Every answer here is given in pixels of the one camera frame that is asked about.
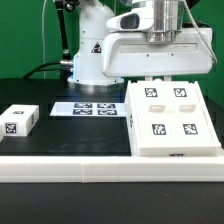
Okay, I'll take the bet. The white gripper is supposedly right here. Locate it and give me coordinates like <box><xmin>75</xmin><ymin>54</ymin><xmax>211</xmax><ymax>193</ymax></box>
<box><xmin>101</xmin><ymin>28</ymin><xmax>212</xmax><ymax>77</ymax></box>

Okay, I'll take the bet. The white cabinet top block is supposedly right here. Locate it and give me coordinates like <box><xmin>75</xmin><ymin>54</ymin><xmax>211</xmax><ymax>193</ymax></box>
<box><xmin>0</xmin><ymin>104</ymin><xmax>39</xmax><ymax>137</ymax></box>

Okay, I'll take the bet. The black cable bundle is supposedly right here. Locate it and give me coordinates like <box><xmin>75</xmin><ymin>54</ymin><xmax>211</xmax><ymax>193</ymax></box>
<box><xmin>22</xmin><ymin>60</ymin><xmax>74</xmax><ymax>80</ymax></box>

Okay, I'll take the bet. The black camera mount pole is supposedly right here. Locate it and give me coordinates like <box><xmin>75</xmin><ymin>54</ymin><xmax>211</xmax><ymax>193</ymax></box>
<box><xmin>54</xmin><ymin>0</ymin><xmax>80</xmax><ymax>60</ymax></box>

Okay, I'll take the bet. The white cabinet body box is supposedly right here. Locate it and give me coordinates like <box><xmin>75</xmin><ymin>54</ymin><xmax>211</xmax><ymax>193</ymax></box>
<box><xmin>124</xmin><ymin>81</ymin><xmax>221</xmax><ymax>157</ymax></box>

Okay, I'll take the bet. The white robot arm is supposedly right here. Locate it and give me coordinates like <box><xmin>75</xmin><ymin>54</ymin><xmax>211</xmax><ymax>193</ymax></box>
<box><xmin>68</xmin><ymin>0</ymin><xmax>217</xmax><ymax>91</ymax></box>

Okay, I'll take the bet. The white base tag plate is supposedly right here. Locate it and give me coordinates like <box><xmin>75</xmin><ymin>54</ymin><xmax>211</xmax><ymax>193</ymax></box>
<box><xmin>50</xmin><ymin>102</ymin><xmax>126</xmax><ymax>117</ymax></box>

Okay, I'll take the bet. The white L-shaped fence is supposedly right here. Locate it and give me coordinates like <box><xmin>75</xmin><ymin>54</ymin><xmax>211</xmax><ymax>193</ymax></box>
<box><xmin>0</xmin><ymin>136</ymin><xmax>224</xmax><ymax>184</ymax></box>

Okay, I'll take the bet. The grey hanging cable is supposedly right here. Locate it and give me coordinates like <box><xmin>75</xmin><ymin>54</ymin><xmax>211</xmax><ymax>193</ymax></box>
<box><xmin>41</xmin><ymin>0</ymin><xmax>49</xmax><ymax>80</ymax></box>

